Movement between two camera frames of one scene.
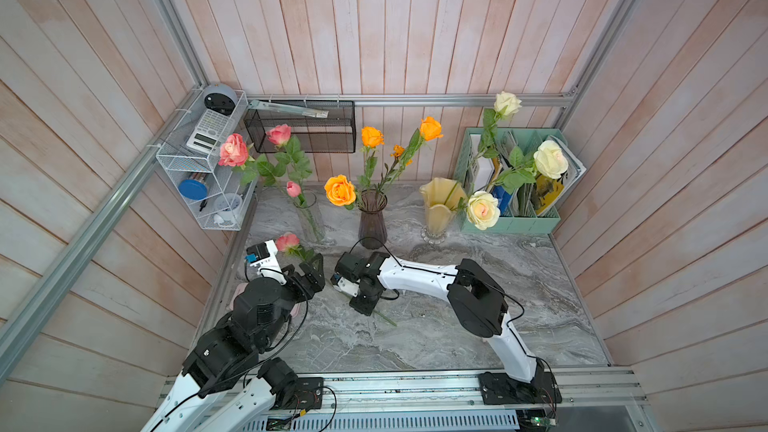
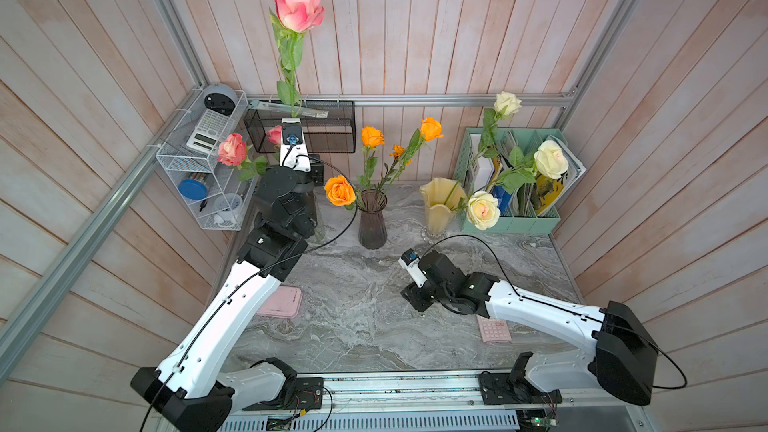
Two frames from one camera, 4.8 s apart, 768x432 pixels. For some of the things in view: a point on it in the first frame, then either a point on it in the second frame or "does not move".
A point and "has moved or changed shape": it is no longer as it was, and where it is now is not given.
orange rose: [430, 129] does not move
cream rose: [550, 160] does not move
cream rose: [482, 210] does not move
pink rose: [290, 243] has moved or changed shape
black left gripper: [317, 280] to [317, 170]
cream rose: [506, 103] does not move
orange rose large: [339, 190] does not move
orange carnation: [397, 152] does not move
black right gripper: [362, 309] to [413, 297]
